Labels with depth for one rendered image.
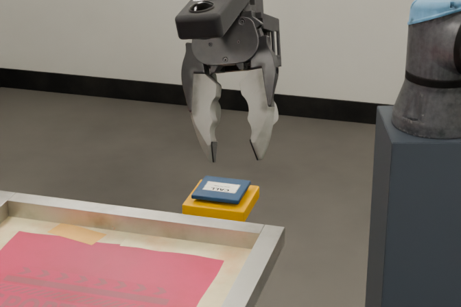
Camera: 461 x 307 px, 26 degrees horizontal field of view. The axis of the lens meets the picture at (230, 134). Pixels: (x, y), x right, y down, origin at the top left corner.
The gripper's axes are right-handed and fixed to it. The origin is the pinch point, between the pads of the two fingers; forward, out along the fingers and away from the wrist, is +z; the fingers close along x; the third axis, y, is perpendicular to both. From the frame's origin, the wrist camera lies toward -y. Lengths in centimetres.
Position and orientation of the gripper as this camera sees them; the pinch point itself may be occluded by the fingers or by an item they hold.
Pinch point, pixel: (232, 148)
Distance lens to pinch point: 102.1
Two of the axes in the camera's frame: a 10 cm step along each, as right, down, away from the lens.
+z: 0.5, 10.0, -0.2
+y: 3.4, 0.0, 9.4
